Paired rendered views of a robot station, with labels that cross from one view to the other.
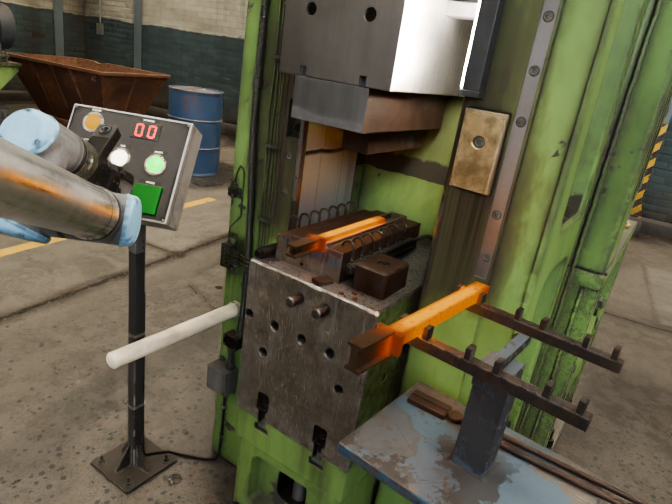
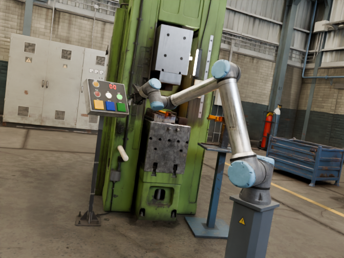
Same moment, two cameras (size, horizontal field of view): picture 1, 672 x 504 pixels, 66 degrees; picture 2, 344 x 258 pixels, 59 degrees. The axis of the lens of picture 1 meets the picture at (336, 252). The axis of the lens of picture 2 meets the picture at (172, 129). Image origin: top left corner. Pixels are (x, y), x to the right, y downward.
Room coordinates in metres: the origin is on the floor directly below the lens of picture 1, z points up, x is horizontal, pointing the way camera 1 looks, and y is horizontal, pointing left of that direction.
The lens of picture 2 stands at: (-0.72, 2.04, 1.12)
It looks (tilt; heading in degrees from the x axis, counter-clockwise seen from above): 5 degrees down; 312
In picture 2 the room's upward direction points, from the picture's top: 8 degrees clockwise
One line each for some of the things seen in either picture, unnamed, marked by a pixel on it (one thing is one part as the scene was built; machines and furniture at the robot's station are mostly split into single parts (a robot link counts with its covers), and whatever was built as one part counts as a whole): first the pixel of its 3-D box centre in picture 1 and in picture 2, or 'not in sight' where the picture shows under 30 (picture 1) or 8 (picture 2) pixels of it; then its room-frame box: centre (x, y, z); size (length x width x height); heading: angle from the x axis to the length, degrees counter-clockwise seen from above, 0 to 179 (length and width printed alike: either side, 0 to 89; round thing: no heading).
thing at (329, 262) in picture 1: (353, 237); (159, 115); (1.37, -0.04, 0.96); 0.42 x 0.20 x 0.09; 148
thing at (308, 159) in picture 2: not in sight; (302, 158); (1.35, -4.09, 0.36); 1.20 x 0.80 x 0.72; 162
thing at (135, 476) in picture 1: (134, 452); (88, 215); (1.42, 0.59, 0.05); 0.22 x 0.22 x 0.09; 58
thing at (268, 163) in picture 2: not in sight; (259, 169); (0.09, 0.34, 0.79); 0.17 x 0.15 x 0.18; 93
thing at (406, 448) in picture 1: (472, 465); (222, 148); (0.77, -0.30, 0.76); 0.40 x 0.30 x 0.02; 54
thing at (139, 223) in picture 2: not in sight; (151, 220); (1.15, 0.09, 0.01); 0.58 x 0.39 x 0.01; 58
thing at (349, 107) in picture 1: (375, 104); (165, 79); (1.37, -0.04, 1.32); 0.42 x 0.20 x 0.10; 148
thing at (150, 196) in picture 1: (145, 199); (121, 107); (1.28, 0.50, 1.01); 0.07 x 0.05 x 0.07; 83
